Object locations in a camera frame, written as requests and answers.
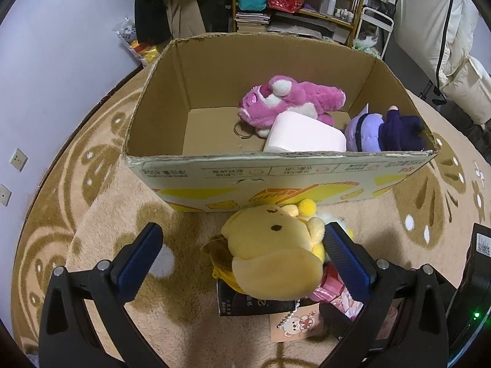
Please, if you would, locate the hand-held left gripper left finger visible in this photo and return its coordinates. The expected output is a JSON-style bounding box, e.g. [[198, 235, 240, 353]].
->
[[38, 222, 164, 368]]

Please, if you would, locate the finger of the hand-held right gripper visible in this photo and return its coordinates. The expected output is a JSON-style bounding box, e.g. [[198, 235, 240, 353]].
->
[[319, 302, 355, 341]]

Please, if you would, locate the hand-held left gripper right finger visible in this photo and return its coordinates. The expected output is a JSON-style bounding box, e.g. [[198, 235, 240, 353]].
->
[[320, 221, 449, 368]]

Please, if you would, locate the yellow plush toy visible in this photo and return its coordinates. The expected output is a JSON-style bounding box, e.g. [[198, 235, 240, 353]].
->
[[201, 198, 355, 301]]

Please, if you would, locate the purple plush doll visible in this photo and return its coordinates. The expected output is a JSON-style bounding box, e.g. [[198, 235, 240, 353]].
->
[[344, 103, 426, 152]]

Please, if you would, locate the pink plush bear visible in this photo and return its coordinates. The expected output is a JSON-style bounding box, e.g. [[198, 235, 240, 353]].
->
[[238, 76, 346, 139]]

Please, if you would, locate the cardboard box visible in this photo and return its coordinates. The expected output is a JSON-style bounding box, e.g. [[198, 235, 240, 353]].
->
[[122, 32, 440, 213]]

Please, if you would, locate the pink plastic packet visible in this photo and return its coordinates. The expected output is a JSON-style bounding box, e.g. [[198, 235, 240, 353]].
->
[[309, 263, 407, 340]]

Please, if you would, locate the beige card tag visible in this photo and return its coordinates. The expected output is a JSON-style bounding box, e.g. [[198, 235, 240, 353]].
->
[[269, 309, 327, 342]]

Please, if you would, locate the beige printed blanket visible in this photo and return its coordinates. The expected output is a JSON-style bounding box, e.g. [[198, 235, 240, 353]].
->
[[11, 65, 491, 368]]

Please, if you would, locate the black packet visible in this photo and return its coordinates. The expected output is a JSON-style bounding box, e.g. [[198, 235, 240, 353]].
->
[[217, 276, 321, 317]]

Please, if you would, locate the yellow and red bag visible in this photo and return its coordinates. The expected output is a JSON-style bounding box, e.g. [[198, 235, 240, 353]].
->
[[128, 40, 162, 67]]

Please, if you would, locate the white and brown plush toy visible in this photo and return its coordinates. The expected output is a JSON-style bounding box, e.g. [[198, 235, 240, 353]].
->
[[353, 33, 380, 50]]

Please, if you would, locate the clear printed plastic bag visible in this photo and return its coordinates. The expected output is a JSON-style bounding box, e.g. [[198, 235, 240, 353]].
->
[[113, 17, 139, 43]]

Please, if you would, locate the pile of papers and books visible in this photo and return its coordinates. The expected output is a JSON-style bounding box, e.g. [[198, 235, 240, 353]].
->
[[266, 12, 350, 44]]

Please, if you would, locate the wooden shelf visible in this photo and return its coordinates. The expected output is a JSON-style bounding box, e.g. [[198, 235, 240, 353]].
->
[[230, 0, 372, 47]]

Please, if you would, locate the white puffer jacket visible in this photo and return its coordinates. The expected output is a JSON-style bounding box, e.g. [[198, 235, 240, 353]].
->
[[384, 0, 491, 125]]

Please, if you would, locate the white cart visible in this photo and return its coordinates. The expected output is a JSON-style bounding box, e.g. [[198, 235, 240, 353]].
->
[[352, 6, 395, 60]]

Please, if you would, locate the black coat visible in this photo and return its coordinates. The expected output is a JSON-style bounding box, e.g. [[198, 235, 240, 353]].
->
[[135, 0, 171, 44]]

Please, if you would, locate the stack of books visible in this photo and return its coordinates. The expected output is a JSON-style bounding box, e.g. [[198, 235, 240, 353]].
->
[[235, 11, 271, 33]]

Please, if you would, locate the black hanging garment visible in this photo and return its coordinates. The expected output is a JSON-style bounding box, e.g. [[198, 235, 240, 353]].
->
[[195, 0, 234, 33]]

